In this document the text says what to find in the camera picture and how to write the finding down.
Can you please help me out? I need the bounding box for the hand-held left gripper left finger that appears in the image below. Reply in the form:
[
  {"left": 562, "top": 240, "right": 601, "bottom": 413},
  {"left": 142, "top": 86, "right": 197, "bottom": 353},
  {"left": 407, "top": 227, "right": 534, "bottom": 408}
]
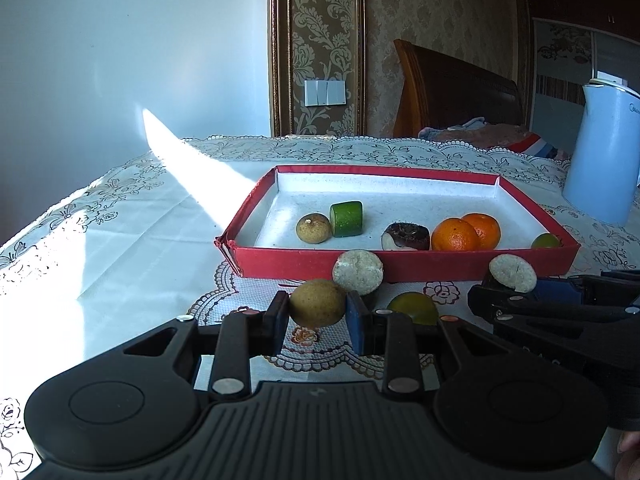
[{"left": 122, "top": 292, "right": 292, "bottom": 397}]

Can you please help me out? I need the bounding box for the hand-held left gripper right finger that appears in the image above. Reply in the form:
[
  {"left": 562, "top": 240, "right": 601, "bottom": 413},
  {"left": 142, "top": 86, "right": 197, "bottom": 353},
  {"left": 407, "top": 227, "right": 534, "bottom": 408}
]
[{"left": 345, "top": 292, "right": 501, "bottom": 395}]

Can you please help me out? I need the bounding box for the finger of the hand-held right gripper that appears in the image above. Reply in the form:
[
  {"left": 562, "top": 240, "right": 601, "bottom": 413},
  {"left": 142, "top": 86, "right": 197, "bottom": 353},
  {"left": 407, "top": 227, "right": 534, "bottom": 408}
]
[
  {"left": 531, "top": 269, "right": 640, "bottom": 307},
  {"left": 467, "top": 285, "right": 632, "bottom": 324}
]

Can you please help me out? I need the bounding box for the cut fruit half beige flesh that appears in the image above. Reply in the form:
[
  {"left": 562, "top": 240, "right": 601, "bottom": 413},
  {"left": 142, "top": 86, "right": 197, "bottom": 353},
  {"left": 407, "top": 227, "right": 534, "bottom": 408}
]
[
  {"left": 332, "top": 249, "right": 385, "bottom": 297},
  {"left": 487, "top": 254, "right": 537, "bottom": 293}
]

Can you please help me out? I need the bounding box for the brown round fruit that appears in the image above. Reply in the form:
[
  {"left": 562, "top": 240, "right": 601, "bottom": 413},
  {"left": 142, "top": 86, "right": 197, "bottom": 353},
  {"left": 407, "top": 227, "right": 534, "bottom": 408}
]
[
  {"left": 296, "top": 213, "right": 332, "bottom": 244},
  {"left": 290, "top": 280, "right": 347, "bottom": 327}
]

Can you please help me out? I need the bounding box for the orange tangerine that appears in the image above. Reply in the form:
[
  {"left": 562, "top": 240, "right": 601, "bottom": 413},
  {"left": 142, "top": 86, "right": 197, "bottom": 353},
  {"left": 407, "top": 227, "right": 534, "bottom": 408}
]
[
  {"left": 431, "top": 217, "right": 482, "bottom": 252},
  {"left": 461, "top": 213, "right": 502, "bottom": 250}
]

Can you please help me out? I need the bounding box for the red shallow cardboard box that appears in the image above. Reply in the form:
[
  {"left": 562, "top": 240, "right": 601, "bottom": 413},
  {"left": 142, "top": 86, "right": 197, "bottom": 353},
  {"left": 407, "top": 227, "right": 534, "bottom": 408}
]
[{"left": 215, "top": 165, "right": 581, "bottom": 283}]

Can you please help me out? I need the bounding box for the person's right hand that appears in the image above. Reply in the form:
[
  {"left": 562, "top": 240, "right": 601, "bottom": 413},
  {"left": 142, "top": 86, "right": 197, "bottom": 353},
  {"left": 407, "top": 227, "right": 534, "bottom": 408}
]
[{"left": 614, "top": 430, "right": 640, "bottom": 480}]

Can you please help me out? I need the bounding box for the dark purple mangosteen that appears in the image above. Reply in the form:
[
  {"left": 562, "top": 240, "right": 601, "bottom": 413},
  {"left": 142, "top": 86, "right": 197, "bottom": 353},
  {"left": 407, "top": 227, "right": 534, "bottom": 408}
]
[{"left": 381, "top": 222, "right": 431, "bottom": 252}]

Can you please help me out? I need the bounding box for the green cylindrical fruit piece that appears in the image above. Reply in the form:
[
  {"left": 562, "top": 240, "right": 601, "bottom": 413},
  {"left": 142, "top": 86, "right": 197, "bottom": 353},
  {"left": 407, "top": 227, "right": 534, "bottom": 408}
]
[{"left": 329, "top": 201, "right": 364, "bottom": 238}]

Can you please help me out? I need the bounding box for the white electric kettle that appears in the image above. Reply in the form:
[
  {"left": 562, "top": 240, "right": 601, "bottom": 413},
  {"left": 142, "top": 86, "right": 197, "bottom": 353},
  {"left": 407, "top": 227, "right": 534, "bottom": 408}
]
[{"left": 562, "top": 79, "right": 640, "bottom": 227}]

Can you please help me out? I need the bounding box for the striped plush blanket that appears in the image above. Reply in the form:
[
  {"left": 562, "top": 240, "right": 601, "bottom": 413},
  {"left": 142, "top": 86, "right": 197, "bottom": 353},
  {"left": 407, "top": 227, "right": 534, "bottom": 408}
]
[{"left": 417, "top": 117, "right": 571, "bottom": 161}]

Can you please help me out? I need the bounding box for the wardrobe with patterned doors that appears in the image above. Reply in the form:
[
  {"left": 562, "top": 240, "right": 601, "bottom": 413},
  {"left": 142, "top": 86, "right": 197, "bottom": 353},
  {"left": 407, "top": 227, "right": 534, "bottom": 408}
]
[{"left": 525, "top": 0, "right": 640, "bottom": 133}]

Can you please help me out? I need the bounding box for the white wall light switch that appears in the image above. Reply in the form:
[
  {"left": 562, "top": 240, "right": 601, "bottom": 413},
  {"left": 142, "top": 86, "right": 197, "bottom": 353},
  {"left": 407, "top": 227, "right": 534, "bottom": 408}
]
[{"left": 304, "top": 79, "right": 347, "bottom": 107}]

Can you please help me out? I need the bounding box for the framed damask wall panel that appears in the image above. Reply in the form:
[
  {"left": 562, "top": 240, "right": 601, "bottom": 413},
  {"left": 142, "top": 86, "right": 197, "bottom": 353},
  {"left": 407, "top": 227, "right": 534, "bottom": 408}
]
[{"left": 268, "top": 0, "right": 368, "bottom": 138}]

